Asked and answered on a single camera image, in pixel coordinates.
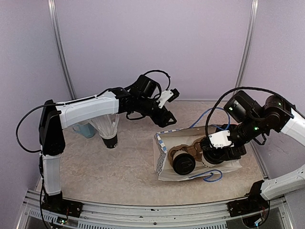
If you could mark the checkered paper takeout bag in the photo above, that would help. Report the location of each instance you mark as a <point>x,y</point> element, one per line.
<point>165,140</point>

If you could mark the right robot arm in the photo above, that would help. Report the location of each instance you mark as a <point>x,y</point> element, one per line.
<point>254,120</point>

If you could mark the black plastic cup lid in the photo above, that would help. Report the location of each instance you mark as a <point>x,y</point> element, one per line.
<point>214,157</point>

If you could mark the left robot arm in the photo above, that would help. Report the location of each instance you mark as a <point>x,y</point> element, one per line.
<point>144,96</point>

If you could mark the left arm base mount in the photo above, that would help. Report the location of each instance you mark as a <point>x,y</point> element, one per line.
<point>57,204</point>

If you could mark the right aluminium corner post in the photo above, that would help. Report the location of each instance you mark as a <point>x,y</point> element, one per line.
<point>248,42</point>

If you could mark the aluminium corner post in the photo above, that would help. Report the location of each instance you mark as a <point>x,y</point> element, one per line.
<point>248,42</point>
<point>60,49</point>

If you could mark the black paper cup with straws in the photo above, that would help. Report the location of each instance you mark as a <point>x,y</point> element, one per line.
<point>110,141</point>

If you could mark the aluminium front rail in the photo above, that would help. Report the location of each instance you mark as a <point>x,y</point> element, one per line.
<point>90,215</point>

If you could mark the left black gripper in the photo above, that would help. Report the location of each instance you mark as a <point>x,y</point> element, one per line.
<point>163,122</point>

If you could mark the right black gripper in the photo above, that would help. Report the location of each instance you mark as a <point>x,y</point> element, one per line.
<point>236,153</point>

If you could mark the left aluminium corner post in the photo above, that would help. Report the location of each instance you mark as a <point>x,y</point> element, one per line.
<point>60,49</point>

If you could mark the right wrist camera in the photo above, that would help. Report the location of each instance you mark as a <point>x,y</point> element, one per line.
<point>216,140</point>

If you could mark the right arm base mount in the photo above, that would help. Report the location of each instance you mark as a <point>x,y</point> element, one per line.
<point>252,203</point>

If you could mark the light blue ceramic mug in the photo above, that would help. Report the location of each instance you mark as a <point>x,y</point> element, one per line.
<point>85,129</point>

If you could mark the white paper coffee cup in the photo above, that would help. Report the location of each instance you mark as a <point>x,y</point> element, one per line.
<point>206,163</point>

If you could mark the bundle of wrapped white straws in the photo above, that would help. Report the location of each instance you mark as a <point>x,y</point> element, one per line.
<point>106,125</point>

